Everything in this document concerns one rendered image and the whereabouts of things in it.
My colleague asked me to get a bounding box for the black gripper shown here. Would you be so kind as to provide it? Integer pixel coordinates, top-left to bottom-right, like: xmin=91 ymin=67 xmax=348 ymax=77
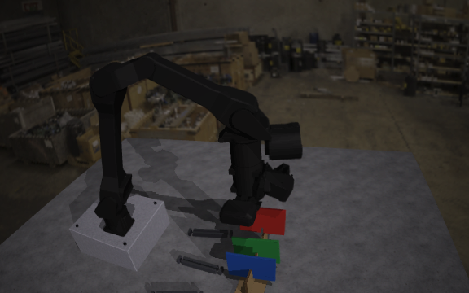
xmin=220 ymin=160 xmax=265 ymax=227

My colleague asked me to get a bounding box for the tan slotted board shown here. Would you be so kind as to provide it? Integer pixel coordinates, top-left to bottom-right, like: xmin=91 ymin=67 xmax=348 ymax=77
xmin=235 ymin=233 xmax=268 ymax=293

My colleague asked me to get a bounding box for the red board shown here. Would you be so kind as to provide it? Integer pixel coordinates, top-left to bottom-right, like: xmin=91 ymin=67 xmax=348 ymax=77
xmin=240 ymin=207 xmax=286 ymax=235

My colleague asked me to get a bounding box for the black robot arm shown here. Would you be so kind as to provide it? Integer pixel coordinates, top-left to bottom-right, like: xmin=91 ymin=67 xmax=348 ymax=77
xmin=89 ymin=52 xmax=303 ymax=237

